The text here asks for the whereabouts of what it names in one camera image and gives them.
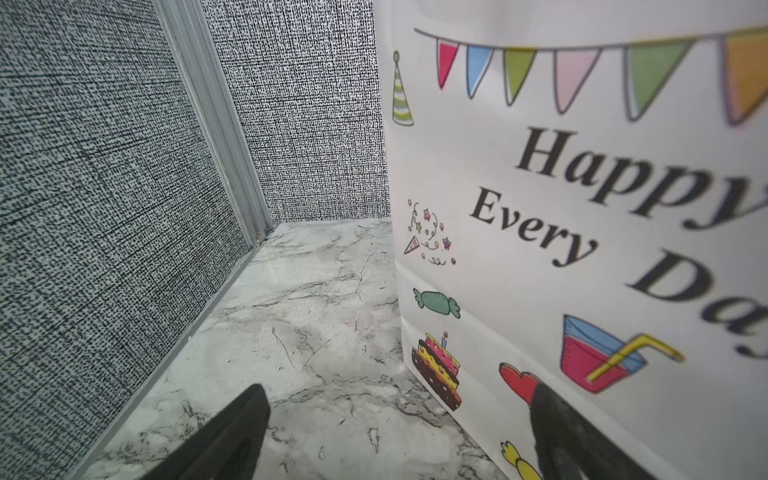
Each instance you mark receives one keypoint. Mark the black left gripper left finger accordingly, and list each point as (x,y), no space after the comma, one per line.
(226,447)

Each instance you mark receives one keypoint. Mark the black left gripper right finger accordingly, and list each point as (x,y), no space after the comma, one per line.
(568,446)

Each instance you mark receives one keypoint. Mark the white printed paper bag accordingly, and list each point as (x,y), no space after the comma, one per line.
(579,199)

